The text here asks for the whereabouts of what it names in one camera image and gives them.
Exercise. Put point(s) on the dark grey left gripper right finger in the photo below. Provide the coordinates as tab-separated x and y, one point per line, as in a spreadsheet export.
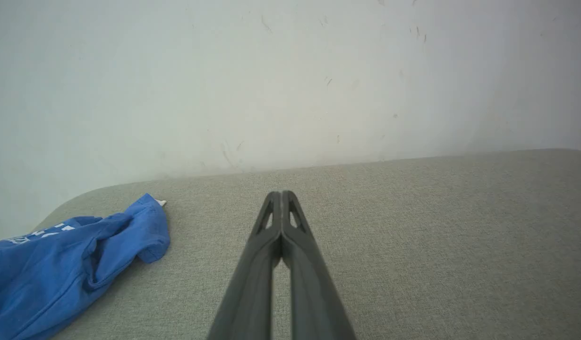
314	293

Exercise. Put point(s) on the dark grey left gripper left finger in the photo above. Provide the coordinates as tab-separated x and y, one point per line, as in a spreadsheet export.
252	283

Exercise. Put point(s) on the blue and white cloth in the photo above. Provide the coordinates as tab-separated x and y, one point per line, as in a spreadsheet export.
49	274

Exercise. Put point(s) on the grey fabric sofa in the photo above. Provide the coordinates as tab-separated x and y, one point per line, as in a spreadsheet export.
437	245

